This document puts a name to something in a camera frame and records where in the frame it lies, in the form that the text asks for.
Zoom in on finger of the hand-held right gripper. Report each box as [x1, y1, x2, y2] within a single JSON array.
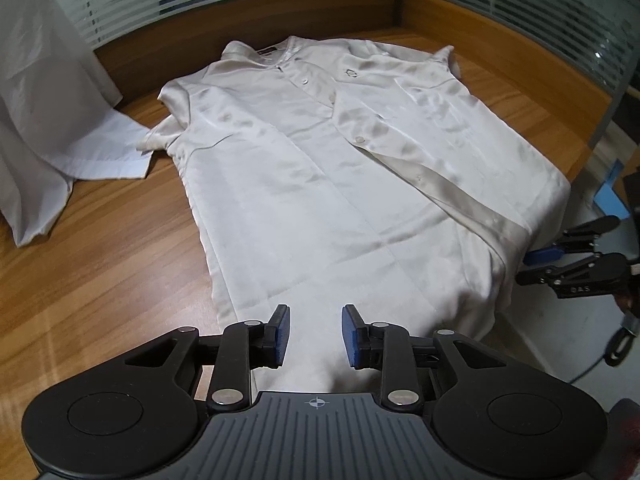
[[515, 252, 633, 301], [522, 215, 623, 267]]

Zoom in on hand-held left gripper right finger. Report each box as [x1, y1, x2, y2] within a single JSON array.
[[340, 304, 506, 413]]

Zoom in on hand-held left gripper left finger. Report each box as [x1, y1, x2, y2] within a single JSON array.
[[122, 304, 292, 411]]

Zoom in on cream satin shirt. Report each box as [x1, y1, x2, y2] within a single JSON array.
[[137, 35, 573, 395]]

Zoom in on glass desk partition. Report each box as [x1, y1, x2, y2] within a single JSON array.
[[400, 0, 640, 146], [50, 0, 403, 106]]

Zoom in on white shirt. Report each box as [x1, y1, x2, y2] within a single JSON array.
[[0, 0, 153, 248]]

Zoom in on grey cable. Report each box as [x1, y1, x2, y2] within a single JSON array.
[[565, 340, 640, 383]]

